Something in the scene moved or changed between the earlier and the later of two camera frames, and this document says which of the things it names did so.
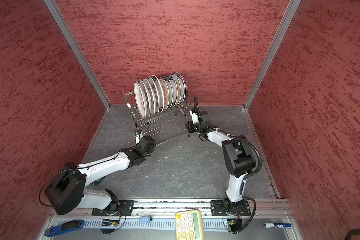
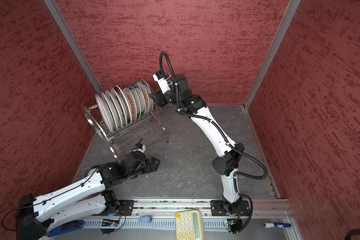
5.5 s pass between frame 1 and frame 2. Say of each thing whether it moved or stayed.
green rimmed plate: moved
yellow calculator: stayed
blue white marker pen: stayed
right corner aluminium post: stayed
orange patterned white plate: moved
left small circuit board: stayed
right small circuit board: stayed
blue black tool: stayed
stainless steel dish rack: moved
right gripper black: moved
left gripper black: moved
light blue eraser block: stayed
